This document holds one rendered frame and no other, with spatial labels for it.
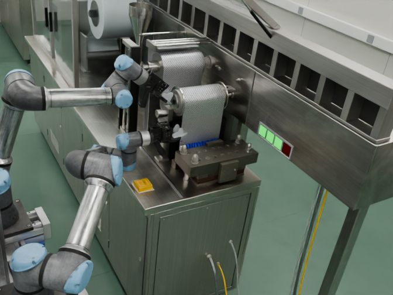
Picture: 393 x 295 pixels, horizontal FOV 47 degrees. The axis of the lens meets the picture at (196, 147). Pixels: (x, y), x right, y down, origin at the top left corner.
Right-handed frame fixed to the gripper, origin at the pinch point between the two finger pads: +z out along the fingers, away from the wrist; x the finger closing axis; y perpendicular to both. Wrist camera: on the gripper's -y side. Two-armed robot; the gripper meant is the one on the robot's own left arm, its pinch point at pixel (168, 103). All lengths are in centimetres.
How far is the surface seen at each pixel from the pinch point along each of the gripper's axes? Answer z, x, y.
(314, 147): 26, -64, 26
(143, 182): 5.3, -17.1, -36.3
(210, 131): 27.1, -7.8, 2.1
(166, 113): 3.4, 0.5, -4.6
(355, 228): 61, -85, 11
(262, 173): 190, 75, -4
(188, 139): 18.4, -7.8, -8.2
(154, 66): -6.1, 20.6, 9.4
